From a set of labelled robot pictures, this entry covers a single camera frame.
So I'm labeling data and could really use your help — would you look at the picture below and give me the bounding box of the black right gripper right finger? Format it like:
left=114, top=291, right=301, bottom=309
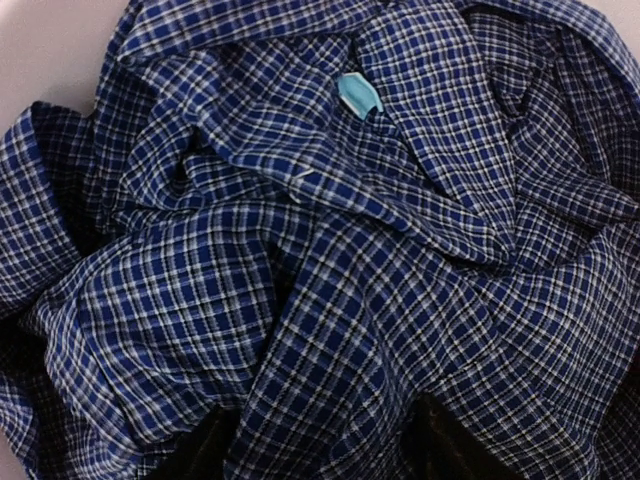
left=401, top=394, right=520, bottom=480

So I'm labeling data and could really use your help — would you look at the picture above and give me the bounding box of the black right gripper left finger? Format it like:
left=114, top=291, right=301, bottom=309
left=145, top=407, right=240, bottom=480

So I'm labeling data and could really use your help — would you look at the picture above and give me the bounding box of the blue plaid button shirt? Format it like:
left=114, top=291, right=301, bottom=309
left=1, top=1, right=639, bottom=479

